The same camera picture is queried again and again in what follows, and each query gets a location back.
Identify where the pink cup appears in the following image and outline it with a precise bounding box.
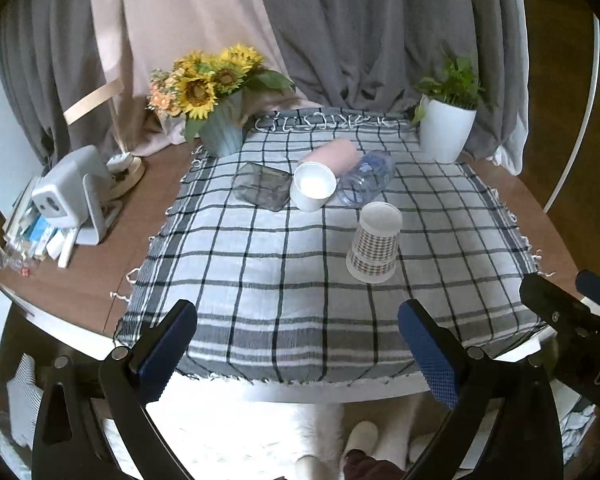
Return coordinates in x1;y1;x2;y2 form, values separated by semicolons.
290;139;358;212

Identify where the white fluffy rug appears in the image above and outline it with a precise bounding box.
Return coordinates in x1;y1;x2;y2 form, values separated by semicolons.
105;390;431;480

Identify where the white slipper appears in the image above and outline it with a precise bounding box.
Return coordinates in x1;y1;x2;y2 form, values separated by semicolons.
295;455;321;480
345;421;380;466

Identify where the white plant pot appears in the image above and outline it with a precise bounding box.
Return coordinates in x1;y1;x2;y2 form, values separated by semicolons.
419;96;477;164

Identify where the checked paper cup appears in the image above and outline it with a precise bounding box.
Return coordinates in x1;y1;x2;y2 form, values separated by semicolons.
346;201;404;285

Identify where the pink curtain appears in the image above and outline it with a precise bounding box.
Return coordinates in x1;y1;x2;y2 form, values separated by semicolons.
90;0;301;158

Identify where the grey curtain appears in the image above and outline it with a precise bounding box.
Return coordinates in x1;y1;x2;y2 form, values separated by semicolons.
0;0;126;166
250;0;531;176

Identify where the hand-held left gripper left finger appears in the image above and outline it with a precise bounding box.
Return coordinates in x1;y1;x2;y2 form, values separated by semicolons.
31;299;198;480

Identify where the dark square glass cup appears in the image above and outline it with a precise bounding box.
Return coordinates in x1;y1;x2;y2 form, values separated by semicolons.
231;162;291;211

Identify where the clear plastic cup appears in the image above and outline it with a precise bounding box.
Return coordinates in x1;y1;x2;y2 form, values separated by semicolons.
336;150;396;207

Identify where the white curved pole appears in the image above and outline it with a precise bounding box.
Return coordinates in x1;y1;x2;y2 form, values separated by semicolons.
542;12;600;213

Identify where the sunflower bouquet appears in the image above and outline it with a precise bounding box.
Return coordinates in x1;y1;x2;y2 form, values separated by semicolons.
147;44;296;143

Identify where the white desktop device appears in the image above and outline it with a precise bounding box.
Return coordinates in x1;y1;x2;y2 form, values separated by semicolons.
31;146;123;246

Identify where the green leafy plant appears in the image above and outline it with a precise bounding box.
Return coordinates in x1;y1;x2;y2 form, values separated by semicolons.
412;52;486;126

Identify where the blue-grey ribbed vase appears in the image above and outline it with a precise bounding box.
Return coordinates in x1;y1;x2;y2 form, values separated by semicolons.
198;91;246;157

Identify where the grey plaid tablecloth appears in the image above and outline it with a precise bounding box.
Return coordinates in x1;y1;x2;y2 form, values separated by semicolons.
111;107;556;386

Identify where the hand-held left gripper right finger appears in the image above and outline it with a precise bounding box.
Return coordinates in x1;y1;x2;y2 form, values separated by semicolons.
397;299;566;480

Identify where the beige curtain tie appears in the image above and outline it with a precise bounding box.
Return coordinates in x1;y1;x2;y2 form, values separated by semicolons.
62;80;123;126

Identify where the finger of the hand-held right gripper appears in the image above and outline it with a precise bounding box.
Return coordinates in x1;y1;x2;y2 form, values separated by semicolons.
576;270;600;319
519;272;600;356

